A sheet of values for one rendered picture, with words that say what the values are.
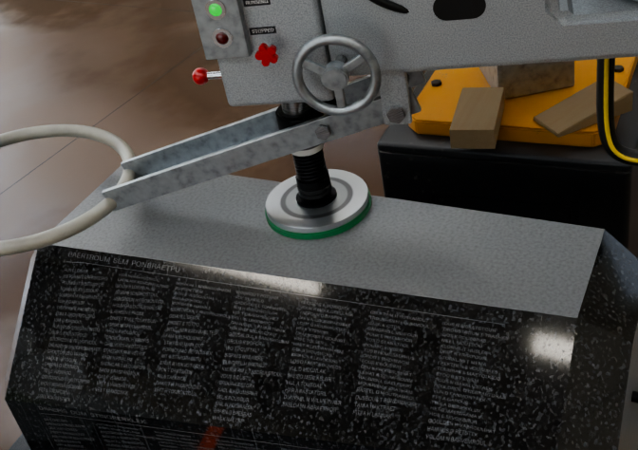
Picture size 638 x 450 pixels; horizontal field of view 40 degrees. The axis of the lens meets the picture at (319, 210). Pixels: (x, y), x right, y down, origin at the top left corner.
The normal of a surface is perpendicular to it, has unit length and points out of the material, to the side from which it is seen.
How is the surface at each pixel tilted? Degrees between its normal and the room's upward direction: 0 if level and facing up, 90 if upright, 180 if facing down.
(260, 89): 90
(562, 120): 11
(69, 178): 0
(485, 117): 0
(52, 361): 45
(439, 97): 0
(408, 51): 90
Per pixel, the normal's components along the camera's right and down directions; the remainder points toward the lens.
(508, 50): -0.18, 0.58
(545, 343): -0.38, -0.17
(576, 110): -0.33, -0.73
